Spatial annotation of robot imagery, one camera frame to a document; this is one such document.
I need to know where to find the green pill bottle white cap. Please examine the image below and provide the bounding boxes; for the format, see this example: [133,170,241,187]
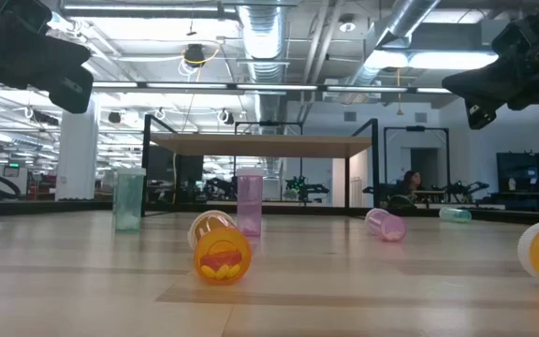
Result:
[112,167,148,233]
[438,206,473,224]

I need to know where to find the orange bottle red yellow pills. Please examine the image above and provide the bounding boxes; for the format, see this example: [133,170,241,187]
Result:
[187,209,254,286]

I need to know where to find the wooden shelf with black legs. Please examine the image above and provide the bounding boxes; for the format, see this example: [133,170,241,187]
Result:
[140,113,381,217]

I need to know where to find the white building column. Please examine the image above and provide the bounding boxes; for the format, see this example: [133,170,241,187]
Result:
[55,93,101,201]

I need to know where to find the black equipment rack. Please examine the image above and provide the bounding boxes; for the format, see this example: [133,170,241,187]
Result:
[496,149,539,212]

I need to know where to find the person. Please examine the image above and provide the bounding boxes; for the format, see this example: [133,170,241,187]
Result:
[400,169,425,198]

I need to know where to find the pink pill bottle white cap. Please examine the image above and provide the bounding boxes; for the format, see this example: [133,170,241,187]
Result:
[365,207,408,243]
[236,167,265,238]

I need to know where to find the overhead bar with light strips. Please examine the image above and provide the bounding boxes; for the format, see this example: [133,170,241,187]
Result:
[89,80,458,95]

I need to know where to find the silver spiral ceiling duct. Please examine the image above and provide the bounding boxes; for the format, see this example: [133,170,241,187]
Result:
[343,0,442,88]
[237,0,289,125]

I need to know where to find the black ceiling camera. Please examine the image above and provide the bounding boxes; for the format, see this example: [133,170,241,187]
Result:
[182,43,208,69]

